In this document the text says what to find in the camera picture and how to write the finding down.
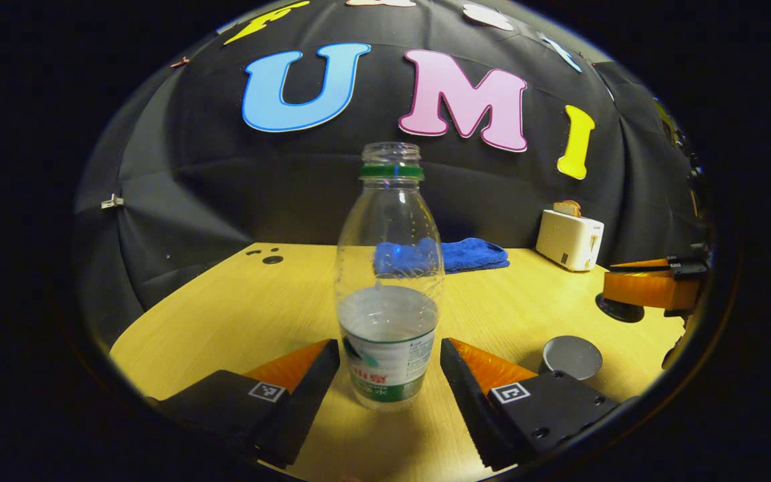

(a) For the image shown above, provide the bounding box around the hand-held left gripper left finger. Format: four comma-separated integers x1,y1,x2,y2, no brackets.
145,339,341,469

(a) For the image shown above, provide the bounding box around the clear plastic water bottle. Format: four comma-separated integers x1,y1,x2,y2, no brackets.
334,142,446,410

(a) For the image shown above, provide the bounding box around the folded blue towel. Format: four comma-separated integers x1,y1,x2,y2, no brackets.
373,238,511,278

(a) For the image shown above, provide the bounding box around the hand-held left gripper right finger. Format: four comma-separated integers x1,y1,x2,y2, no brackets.
440,337,627,472

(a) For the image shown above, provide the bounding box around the white toaster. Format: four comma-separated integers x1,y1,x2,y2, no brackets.
535,209,605,272

